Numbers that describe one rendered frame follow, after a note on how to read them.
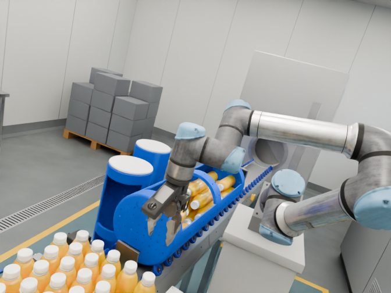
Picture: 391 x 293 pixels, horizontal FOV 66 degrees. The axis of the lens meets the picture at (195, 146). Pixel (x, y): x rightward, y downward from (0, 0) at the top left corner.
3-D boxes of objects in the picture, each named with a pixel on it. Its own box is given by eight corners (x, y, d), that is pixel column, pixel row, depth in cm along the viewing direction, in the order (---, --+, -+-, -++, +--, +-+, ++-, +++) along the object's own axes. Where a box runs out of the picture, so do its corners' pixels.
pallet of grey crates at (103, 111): (148, 152, 539) (164, 87, 507) (124, 161, 464) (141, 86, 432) (93, 130, 568) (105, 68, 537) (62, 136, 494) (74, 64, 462)
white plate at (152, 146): (177, 149, 243) (177, 150, 244) (150, 138, 254) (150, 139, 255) (157, 154, 219) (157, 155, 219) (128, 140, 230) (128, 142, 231)
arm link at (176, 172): (187, 170, 79) (162, 158, 82) (183, 185, 80) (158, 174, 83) (199, 164, 86) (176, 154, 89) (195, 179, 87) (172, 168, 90)
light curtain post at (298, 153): (248, 292, 259) (322, 103, 214) (246, 296, 254) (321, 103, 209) (241, 289, 261) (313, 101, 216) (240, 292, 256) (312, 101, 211)
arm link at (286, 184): (299, 185, 119) (309, 170, 107) (294, 217, 112) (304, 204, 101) (270, 177, 121) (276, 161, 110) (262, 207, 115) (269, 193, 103)
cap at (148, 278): (156, 279, 93) (157, 274, 93) (149, 286, 90) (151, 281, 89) (146, 273, 94) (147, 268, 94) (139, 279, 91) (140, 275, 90)
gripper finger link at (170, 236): (183, 241, 91) (184, 213, 90) (173, 250, 86) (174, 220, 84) (174, 239, 93) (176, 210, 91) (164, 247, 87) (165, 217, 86)
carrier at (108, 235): (85, 263, 219) (84, 293, 194) (107, 154, 196) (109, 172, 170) (124, 264, 230) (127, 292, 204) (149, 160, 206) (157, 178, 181)
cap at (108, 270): (102, 277, 88) (103, 271, 88) (101, 267, 91) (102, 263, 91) (115, 277, 89) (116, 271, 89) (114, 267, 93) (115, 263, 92)
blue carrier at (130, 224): (238, 206, 189) (249, 164, 182) (166, 279, 111) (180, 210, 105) (199, 191, 200) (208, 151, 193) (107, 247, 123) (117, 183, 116)
